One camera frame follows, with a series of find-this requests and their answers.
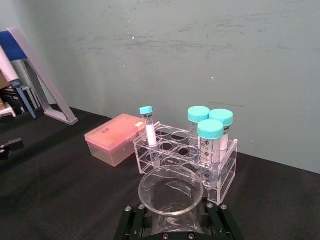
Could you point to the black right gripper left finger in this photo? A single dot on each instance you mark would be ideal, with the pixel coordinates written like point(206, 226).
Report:
point(130, 222)

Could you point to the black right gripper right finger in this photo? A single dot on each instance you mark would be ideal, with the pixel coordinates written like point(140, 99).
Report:
point(225, 222)

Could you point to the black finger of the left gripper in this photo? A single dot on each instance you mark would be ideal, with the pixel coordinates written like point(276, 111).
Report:
point(15, 143)

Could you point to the clear glass beaker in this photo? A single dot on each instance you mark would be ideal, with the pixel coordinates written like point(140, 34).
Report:
point(172, 220)

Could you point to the black box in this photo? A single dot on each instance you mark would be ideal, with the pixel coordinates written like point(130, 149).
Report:
point(11, 100)

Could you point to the clear acrylic tube rack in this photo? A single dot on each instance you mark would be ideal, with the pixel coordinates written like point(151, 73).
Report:
point(225, 172)

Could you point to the brown cardboard box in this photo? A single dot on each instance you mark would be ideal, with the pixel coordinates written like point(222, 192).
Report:
point(3, 80)

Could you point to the black table cloth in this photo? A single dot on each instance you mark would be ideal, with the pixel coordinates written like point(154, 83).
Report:
point(62, 190)

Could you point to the grey pipette stand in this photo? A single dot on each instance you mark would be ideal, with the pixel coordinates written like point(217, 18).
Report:
point(45, 82)

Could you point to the large tube with teal cap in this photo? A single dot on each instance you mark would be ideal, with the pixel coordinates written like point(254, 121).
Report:
point(197, 115)
point(210, 140)
point(223, 117)

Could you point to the pink plastic tip box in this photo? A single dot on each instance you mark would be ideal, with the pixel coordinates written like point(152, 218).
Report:
point(110, 140)

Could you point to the slim tube with teal cap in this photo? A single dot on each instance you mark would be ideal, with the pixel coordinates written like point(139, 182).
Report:
point(150, 133)

